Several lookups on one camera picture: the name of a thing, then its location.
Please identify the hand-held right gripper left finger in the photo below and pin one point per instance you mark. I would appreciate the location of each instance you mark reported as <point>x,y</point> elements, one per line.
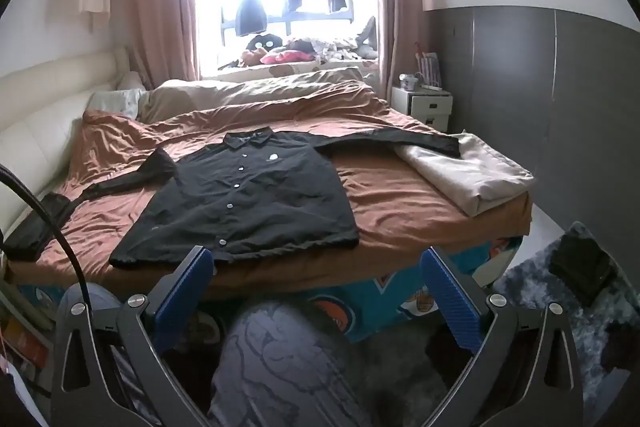
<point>186,292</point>

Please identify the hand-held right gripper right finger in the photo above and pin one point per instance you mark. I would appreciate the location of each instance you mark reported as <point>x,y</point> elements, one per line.
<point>450,302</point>

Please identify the black button shirt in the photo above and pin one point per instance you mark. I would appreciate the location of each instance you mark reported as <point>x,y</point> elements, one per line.
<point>250,197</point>

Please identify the pile of clothes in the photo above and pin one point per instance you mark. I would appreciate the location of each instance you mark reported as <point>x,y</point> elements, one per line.
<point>340,49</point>

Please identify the brown duvet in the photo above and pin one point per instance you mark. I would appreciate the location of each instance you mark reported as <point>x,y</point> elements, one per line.
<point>400,207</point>

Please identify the folded beige blanket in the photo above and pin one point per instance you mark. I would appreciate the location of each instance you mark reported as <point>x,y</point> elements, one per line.
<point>475,172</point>

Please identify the black cloth on rug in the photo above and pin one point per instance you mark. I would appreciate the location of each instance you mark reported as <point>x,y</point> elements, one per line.
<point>582,267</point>

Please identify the grey shaggy rug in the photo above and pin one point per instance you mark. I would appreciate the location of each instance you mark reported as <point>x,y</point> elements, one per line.
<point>600,342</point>

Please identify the dark folded cloth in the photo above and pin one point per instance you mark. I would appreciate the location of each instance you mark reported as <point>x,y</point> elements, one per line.
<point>37,227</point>

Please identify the white nightstand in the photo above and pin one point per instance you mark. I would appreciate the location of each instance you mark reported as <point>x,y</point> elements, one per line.
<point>425,107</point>

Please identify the white pillow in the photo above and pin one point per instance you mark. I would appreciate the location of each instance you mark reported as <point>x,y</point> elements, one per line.
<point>117,103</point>

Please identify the mug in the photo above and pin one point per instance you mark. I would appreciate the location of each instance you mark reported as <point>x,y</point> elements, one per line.
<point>408,81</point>

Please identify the cream padded headboard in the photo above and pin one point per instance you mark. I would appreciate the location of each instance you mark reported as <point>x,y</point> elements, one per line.
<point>45,107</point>

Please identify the brown plush toy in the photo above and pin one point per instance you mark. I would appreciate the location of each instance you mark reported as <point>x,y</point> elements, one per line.
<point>250,55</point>

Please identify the pink plush toy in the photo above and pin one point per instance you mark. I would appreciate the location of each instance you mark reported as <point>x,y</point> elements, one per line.
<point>282,57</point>

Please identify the black plush toy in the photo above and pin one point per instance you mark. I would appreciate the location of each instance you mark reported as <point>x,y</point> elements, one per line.
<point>265,42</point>

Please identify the dark hanging garment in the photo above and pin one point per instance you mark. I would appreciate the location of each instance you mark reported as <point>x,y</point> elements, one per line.
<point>251,14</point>

